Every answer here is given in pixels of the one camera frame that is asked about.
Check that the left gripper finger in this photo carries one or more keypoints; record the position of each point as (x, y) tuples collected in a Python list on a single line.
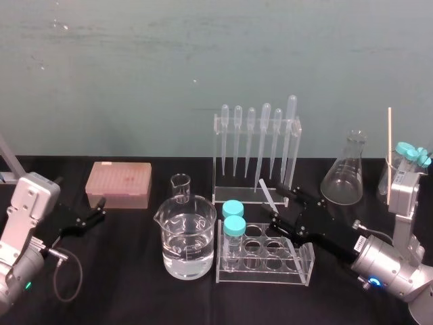
[(100, 203), (96, 216)]

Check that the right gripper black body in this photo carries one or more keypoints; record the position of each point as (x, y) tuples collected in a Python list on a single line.
[(316, 223)]

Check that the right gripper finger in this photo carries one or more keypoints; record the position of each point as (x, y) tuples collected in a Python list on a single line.
[(287, 227), (297, 195)]

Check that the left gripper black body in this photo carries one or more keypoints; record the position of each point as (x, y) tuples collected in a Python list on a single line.
[(67, 216)]

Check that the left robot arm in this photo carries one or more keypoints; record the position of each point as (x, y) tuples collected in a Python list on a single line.
[(23, 216)]

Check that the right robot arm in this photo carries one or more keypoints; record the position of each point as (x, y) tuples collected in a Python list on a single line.
[(392, 267)]

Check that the pink pipette tip box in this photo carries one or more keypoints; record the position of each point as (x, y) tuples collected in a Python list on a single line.
[(118, 184)]

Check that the clear acrylic tube rack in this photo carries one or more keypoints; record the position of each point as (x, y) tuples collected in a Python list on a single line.
[(270, 260)]

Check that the clear acrylic pipette stand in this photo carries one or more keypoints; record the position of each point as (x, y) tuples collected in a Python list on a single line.
[(250, 196)]

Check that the glass conical flask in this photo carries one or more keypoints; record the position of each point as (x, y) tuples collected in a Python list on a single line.
[(343, 179)]

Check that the teal capped clear vial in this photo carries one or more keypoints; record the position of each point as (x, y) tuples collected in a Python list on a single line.
[(232, 207), (234, 226)]

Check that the longest clear plastic pipette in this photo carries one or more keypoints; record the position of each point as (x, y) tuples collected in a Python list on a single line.
[(289, 128)]

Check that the long clear plastic pipette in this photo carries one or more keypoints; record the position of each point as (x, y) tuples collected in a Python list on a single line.
[(263, 135)]

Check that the glass beaker holding tubes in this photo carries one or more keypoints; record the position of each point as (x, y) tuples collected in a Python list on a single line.
[(384, 179)]

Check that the small glass beaker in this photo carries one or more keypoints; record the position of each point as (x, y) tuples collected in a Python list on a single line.
[(180, 189)]

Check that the grey metal bar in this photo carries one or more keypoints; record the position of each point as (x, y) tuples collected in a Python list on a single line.
[(8, 155)]

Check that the black table cloth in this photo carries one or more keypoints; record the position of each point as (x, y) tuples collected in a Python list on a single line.
[(128, 298)]

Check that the large glass beaker with water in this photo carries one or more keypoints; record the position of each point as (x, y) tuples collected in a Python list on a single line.
[(186, 243)]

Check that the thin wooden stick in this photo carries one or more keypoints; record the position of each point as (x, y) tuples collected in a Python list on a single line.
[(389, 135)]

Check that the teal capped plastic tube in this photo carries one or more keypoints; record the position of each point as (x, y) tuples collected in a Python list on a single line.
[(424, 158), (403, 148), (412, 155)]

